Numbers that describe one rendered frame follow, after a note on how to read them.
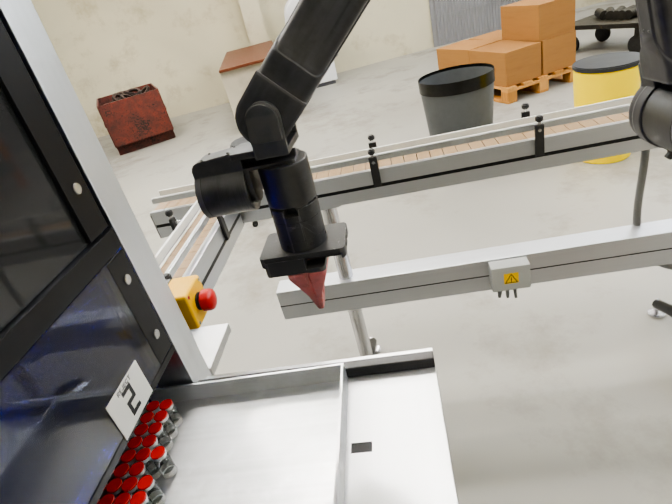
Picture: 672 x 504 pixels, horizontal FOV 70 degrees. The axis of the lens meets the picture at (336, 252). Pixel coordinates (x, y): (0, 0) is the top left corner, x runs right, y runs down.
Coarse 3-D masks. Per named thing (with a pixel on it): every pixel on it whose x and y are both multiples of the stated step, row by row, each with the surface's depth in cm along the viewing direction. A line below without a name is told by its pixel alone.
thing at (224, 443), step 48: (192, 384) 79; (240, 384) 78; (288, 384) 78; (336, 384) 76; (192, 432) 75; (240, 432) 72; (288, 432) 70; (336, 432) 68; (192, 480) 67; (240, 480) 65; (288, 480) 63; (336, 480) 58
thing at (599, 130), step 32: (480, 128) 140; (512, 128) 133; (544, 128) 138; (576, 128) 133; (608, 128) 129; (320, 160) 148; (352, 160) 141; (384, 160) 145; (416, 160) 139; (448, 160) 136; (480, 160) 136; (512, 160) 135; (544, 160) 135; (576, 160) 134; (160, 192) 157; (192, 192) 149; (320, 192) 144; (352, 192) 143; (384, 192) 142; (160, 224) 153
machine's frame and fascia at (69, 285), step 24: (96, 240) 63; (72, 264) 58; (96, 264) 61; (48, 288) 53; (72, 288) 56; (24, 312) 50; (48, 312) 52; (0, 336) 46; (24, 336) 48; (0, 360) 45; (168, 360) 74; (144, 408) 66; (120, 456) 60
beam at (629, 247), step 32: (448, 256) 162; (480, 256) 158; (512, 256) 154; (544, 256) 153; (576, 256) 152; (608, 256) 151; (640, 256) 151; (288, 288) 167; (352, 288) 163; (384, 288) 163; (416, 288) 162; (448, 288) 161; (480, 288) 160
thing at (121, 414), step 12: (132, 372) 64; (120, 384) 62; (132, 384) 64; (144, 384) 67; (120, 396) 61; (144, 396) 66; (108, 408) 59; (120, 408) 61; (120, 420) 61; (132, 420) 63
